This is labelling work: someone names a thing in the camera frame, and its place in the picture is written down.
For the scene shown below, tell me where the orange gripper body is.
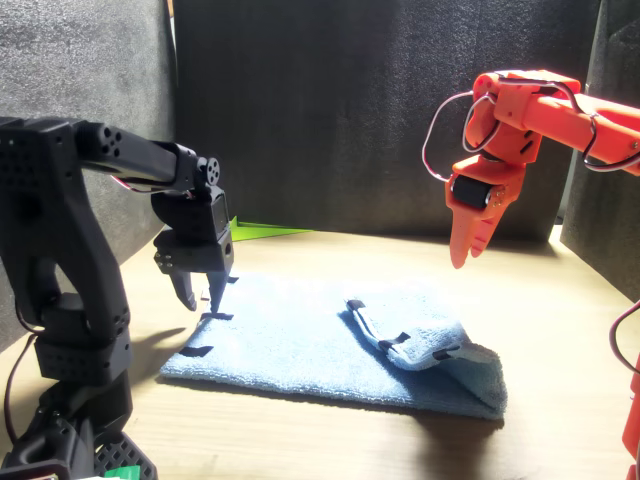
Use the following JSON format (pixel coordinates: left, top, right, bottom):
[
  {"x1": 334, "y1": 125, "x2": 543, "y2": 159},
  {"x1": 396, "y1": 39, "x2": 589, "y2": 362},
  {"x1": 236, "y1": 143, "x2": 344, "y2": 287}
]
[{"x1": 444, "y1": 153, "x2": 526, "y2": 222}]

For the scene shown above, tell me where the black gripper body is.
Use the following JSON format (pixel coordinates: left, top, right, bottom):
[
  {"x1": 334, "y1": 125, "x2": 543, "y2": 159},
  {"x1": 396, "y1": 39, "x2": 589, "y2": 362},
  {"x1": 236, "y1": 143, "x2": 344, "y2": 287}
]
[{"x1": 152, "y1": 228, "x2": 235, "y2": 275}]

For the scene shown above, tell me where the light blue towel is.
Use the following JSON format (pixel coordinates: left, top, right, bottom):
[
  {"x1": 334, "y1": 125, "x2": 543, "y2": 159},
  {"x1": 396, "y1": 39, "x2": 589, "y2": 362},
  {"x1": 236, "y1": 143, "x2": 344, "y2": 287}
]
[{"x1": 159, "y1": 272, "x2": 509, "y2": 421}]

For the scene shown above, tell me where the grey foam panel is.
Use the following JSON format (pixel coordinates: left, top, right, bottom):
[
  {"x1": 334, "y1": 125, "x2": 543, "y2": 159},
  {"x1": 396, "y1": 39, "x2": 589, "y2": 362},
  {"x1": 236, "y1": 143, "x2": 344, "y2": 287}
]
[
  {"x1": 558, "y1": 0, "x2": 640, "y2": 307},
  {"x1": 169, "y1": 0, "x2": 601, "y2": 245},
  {"x1": 0, "y1": 0, "x2": 177, "y2": 351}
]

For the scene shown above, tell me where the green table clamp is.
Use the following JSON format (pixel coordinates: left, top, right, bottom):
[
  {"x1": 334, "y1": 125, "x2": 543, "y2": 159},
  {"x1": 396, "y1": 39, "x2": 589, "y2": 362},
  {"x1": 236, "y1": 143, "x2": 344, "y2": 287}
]
[{"x1": 102, "y1": 464, "x2": 142, "y2": 480}]

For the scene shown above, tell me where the red white wrist servo wire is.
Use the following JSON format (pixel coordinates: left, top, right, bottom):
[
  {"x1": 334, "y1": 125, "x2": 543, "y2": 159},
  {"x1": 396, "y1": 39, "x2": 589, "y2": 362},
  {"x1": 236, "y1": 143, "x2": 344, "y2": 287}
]
[
  {"x1": 112, "y1": 174, "x2": 197, "y2": 199},
  {"x1": 422, "y1": 88, "x2": 502, "y2": 182}
]

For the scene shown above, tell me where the lime green plastic bracket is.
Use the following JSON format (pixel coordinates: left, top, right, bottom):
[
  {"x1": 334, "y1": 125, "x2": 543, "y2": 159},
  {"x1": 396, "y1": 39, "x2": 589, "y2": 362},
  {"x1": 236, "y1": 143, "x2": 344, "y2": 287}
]
[{"x1": 229, "y1": 217, "x2": 315, "y2": 243}]

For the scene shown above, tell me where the red white base servo wire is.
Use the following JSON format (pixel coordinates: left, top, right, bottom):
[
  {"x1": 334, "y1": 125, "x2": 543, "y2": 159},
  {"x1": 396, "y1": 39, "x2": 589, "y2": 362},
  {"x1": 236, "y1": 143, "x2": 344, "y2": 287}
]
[
  {"x1": 3, "y1": 333, "x2": 40, "y2": 444},
  {"x1": 608, "y1": 298, "x2": 640, "y2": 376}
]

